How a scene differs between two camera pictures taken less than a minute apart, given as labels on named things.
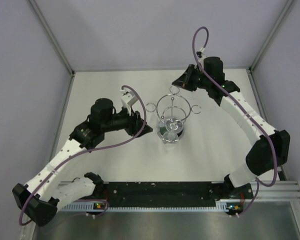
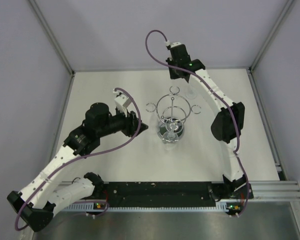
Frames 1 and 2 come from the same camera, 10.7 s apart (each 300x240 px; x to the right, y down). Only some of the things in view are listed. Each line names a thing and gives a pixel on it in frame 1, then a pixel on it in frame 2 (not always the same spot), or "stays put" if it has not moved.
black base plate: [173, 193] stays put
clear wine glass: [170, 129] stays put
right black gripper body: [199, 81] → [173, 73]
